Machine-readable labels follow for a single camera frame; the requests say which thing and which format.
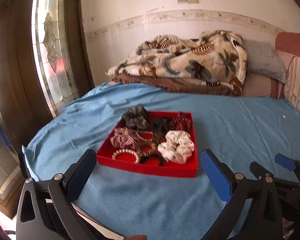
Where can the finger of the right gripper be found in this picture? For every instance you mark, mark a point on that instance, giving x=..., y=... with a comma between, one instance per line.
x=261, y=173
x=289, y=164

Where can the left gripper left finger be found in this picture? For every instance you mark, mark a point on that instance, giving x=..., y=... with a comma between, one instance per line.
x=45, y=210

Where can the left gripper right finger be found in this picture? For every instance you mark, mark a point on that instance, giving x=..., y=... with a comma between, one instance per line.
x=264, y=217

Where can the black hair claw clip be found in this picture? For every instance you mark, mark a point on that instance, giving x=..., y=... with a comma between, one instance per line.
x=161, y=124

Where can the light blue cloth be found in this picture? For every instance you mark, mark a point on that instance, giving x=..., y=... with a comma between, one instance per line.
x=237, y=130

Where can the striped floral pillow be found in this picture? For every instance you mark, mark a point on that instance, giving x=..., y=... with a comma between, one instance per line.
x=292, y=85

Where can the white dotted scrunchie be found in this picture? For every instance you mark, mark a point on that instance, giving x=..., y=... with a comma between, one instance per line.
x=177, y=148

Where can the dark red dotted scrunchie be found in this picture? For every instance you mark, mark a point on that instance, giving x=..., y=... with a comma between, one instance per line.
x=181, y=122

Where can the red tray box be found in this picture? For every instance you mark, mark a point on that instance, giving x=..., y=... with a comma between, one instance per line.
x=146, y=159

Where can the red plaid scrunchie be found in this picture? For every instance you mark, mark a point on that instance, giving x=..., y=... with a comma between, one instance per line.
x=124, y=138

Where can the grey pillow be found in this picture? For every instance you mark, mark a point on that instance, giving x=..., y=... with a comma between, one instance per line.
x=263, y=60

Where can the leaf pattern blanket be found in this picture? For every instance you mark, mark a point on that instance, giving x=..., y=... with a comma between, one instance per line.
x=216, y=61

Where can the grey black scrunchie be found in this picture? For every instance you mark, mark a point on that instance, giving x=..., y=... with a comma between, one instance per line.
x=136, y=118

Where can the stained glass door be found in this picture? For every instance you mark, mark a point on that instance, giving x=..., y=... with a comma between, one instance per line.
x=43, y=66

